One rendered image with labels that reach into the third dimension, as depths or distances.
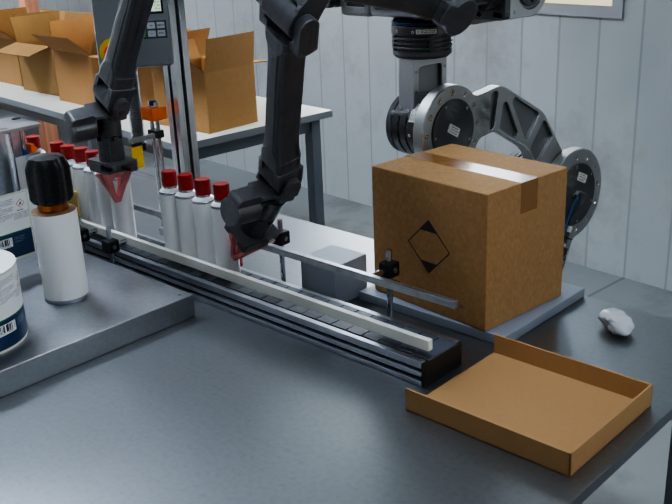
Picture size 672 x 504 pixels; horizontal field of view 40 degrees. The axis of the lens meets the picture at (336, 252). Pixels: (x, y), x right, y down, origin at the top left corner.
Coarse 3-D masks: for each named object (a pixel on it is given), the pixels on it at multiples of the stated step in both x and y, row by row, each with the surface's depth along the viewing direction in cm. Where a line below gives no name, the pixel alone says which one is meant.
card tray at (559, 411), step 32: (512, 352) 164; (544, 352) 159; (448, 384) 157; (480, 384) 156; (512, 384) 156; (544, 384) 155; (576, 384) 155; (608, 384) 152; (640, 384) 148; (448, 416) 144; (480, 416) 146; (512, 416) 146; (544, 416) 146; (576, 416) 145; (608, 416) 145; (512, 448) 136; (544, 448) 132; (576, 448) 130
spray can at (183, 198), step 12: (180, 180) 195; (192, 180) 196; (180, 192) 196; (192, 192) 196; (180, 204) 196; (180, 216) 197; (192, 216) 197; (180, 228) 198; (192, 228) 198; (180, 240) 200; (192, 240) 199; (192, 252) 200
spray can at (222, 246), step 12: (216, 192) 187; (228, 192) 188; (216, 204) 188; (216, 216) 188; (216, 228) 189; (216, 240) 190; (228, 240) 190; (216, 252) 192; (228, 252) 191; (216, 264) 193; (228, 264) 192
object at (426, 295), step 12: (156, 216) 213; (276, 252) 187; (288, 252) 184; (300, 252) 183; (312, 264) 180; (324, 264) 178; (336, 264) 176; (360, 276) 172; (372, 276) 170; (396, 288) 166; (408, 288) 164; (432, 300) 161; (444, 300) 159; (456, 300) 158
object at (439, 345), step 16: (144, 256) 208; (160, 256) 208; (192, 272) 198; (240, 288) 188; (288, 288) 187; (288, 304) 180; (336, 304) 179; (320, 320) 172; (336, 320) 172; (384, 320) 171; (368, 336) 165; (384, 336) 165; (432, 336) 164; (416, 352) 158; (432, 352) 158
